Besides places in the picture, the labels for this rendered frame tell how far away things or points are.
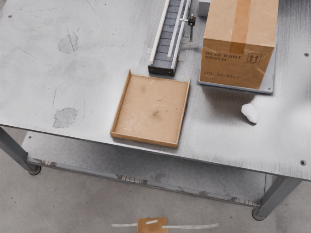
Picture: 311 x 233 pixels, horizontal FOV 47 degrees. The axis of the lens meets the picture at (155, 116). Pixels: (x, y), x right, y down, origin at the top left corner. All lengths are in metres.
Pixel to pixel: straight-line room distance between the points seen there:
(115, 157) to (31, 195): 0.60
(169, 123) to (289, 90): 0.50
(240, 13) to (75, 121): 0.75
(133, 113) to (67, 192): 0.97
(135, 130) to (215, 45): 0.44
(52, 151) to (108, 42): 0.79
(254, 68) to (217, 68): 0.14
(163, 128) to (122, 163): 0.67
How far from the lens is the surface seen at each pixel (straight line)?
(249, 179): 1.99
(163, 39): 1.57
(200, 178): 1.96
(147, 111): 1.43
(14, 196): 2.38
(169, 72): 1.50
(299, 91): 1.55
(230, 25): 1.31
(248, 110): 1.42
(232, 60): 1.35
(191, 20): 1.52
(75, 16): 1.80
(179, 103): 1.44
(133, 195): 2.18
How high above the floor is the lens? 2.09
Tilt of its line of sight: 62 degrees down
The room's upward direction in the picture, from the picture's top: 8 degrees counter-clockwise
